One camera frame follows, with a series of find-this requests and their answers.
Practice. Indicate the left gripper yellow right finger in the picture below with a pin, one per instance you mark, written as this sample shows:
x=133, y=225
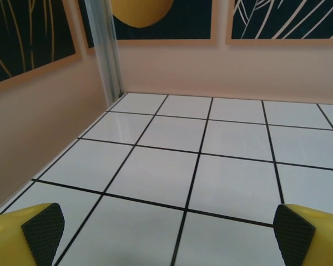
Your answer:
x=316, y=238

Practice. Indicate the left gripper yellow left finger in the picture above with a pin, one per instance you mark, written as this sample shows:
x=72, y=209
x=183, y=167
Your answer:
x=16, y=238

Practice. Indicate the dark panel with gold fern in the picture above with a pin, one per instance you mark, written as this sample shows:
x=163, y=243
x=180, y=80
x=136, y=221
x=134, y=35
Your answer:
x=30, y=33

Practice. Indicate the dark panel with leaf drawings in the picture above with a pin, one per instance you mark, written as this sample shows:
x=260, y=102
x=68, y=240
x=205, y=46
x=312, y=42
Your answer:
x=288, y=19

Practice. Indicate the dark panel with orange oval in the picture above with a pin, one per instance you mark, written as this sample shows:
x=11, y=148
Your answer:
x=161, y=16

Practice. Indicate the aluminium corner post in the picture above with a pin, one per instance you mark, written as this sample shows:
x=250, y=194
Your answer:
x=108, y=50

